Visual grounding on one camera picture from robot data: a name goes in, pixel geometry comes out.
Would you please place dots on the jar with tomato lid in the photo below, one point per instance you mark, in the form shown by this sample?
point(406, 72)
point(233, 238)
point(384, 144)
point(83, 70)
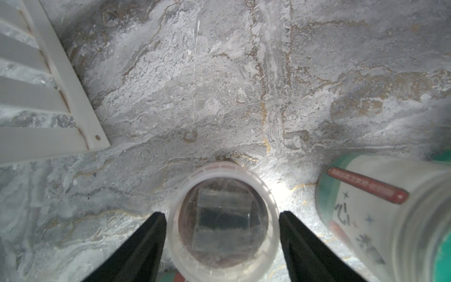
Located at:
point(171, 276)

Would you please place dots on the jar with strawberry lid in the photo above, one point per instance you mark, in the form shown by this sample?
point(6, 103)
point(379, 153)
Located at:
point(393, 213)

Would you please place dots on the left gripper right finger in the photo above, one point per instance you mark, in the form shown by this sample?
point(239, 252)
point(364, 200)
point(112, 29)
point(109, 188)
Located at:
point(307, 258)

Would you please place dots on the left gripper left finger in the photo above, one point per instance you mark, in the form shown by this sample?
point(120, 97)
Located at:
point(138, 258)

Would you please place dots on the white slatted wooden shelf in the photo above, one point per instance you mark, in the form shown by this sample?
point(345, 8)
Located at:
point(68, 98)

